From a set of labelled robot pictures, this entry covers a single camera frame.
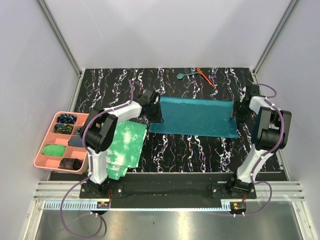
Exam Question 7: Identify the green rolled cloth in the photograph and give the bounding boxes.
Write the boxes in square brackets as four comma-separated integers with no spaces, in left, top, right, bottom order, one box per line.
[42,144,66,157]

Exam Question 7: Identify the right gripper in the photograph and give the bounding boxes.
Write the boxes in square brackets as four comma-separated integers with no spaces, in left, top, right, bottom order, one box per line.
[229,99,252,124]

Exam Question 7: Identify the teal satin napkin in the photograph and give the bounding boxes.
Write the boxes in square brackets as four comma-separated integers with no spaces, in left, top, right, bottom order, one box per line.
[149,97,238,139]

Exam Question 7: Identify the orange plastic fork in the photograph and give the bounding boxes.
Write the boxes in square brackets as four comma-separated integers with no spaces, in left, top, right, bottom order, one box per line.
[196,67,216,88]

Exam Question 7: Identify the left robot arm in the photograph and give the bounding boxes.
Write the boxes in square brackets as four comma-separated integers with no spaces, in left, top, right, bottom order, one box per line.
[80,89,164,198]

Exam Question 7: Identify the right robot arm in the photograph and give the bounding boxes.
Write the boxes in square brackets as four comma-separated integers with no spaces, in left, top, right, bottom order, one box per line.
[227,83,292,199]

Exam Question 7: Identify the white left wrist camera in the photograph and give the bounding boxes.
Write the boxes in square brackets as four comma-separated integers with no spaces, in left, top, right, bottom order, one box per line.
[152,93,161,105]

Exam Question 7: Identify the teal plastic spoon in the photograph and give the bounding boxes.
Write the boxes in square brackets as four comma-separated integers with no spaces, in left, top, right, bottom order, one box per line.
[176,72,199,80]

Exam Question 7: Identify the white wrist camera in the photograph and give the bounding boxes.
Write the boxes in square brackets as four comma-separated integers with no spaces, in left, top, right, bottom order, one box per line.
[239,86,247,102]
[152,93,161,105]

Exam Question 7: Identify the pink compartment tray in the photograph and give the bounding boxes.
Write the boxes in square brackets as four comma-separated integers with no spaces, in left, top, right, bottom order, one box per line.
[33,111,88,175]

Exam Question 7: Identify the green tie-dye cloth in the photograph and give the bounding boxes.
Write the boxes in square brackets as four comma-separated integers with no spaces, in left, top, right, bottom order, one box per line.
[106,120,147,180]

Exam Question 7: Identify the purple cable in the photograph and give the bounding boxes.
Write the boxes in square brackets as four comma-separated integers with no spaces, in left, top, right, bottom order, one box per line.
[207,83,286,217]
[59,79,143,238]

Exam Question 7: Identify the aluminium front rail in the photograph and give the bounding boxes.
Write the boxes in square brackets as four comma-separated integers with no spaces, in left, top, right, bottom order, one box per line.
[33,181,305,212]

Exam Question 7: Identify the blue patterned rolled cloth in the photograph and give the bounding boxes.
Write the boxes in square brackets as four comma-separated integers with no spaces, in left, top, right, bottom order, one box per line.
[56,113,77,125]

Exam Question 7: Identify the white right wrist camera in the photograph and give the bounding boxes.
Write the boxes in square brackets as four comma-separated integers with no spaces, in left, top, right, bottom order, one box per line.
[239,86,247,102]

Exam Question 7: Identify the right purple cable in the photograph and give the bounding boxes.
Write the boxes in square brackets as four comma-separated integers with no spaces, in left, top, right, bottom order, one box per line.
[207,83,286,217]

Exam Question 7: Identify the brown patterned rolled cloth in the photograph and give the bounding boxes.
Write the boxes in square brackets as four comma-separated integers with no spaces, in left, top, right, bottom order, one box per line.
[59,158,83,171]

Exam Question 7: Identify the right aluminium frame post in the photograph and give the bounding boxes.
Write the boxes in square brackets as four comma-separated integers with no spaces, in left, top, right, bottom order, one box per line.
[252,0,300,75]

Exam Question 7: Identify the left aluminium frame post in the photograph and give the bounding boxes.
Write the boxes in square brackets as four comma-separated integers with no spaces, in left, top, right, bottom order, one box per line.
[35,0,82,78]

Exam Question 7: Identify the dark blue rolled cloth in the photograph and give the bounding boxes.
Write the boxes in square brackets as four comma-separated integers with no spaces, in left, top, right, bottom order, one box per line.
[68,135,83,148]

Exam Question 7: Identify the aluminium frame post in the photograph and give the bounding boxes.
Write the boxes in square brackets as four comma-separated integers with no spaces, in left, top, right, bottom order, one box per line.
[35,0,82,78]
[252,0,300,75]

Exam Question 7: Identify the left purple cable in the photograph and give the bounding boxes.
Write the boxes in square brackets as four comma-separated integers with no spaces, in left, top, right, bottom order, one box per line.
[59,79,143,238]

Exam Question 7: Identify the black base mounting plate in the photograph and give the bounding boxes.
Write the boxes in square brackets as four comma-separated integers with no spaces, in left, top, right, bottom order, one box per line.
[48,171,258,210]

